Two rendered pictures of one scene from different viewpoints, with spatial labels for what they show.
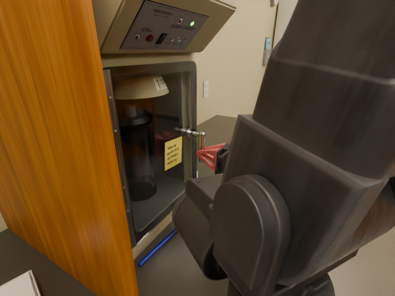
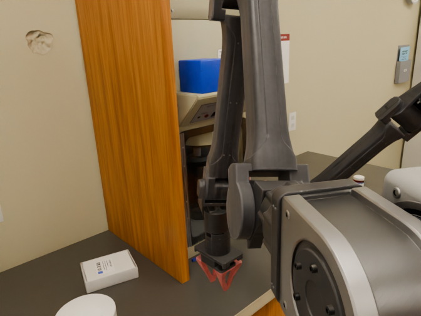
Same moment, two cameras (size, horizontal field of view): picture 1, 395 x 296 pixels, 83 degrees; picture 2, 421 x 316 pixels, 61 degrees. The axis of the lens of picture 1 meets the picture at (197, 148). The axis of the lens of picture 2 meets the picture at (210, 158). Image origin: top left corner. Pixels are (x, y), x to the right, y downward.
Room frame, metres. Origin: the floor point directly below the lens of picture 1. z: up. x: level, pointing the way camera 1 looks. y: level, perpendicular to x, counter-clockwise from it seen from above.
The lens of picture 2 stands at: (-0.58, -0.27, 1.64)
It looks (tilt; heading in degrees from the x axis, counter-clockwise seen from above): 18 degrees down; 19
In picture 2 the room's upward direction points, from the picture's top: 3 degrees counter-clockwise
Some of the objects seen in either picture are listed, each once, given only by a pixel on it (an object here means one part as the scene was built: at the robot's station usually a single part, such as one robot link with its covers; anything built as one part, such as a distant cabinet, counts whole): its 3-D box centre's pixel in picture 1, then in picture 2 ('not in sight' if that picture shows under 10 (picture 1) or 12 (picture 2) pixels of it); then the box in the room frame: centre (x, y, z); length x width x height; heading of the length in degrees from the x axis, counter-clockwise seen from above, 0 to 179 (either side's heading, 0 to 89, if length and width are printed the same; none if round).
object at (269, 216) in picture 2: not in sight; (301, 226); (-0.24, -0.25, 1.45); 0.09 x 0.08 x 0.12; 119
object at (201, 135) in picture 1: (196, 145); not in sight; (0.58, 0.00, 1.17); 0.05 x 0.03 x 0.10; 60
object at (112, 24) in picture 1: (177, 24); (225, 103); (0.48, 0.04, 1.46); 0.32 x 0.12 x 0.10; 150
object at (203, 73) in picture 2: not in sight; (203, 75); (0.41, 0.08, 1.56); 0.10 x 0.10 x 0.09; 60
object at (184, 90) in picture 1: (164, 148); (217, 180); (0.51, 0.08, 1.19); 0.30 x 0.01 x 0.40; 150
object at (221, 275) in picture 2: not in sight; (221, 270); (0.09, -0.05, 1.14); 0.07 x 0.07 x 0.09; 60
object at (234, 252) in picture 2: not in sight; (217, 242); (0.09, -0.05, 1.21); 0.10 x 0.07 x 0.07; 60
